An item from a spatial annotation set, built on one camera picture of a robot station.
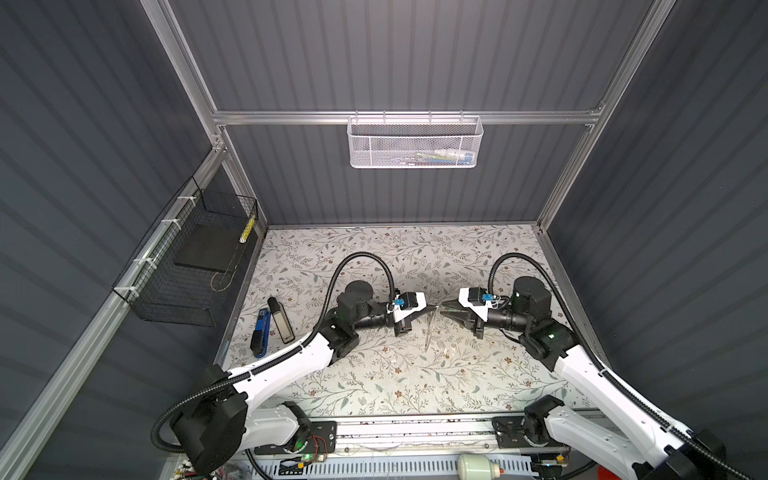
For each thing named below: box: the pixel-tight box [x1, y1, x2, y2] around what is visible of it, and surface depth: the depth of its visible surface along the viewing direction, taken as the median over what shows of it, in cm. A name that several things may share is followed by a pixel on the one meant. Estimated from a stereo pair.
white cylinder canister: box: [457, 454, 505, 480], surface depth 64 cm
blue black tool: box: [250, 308, 271, 359], surface depth 91 cm
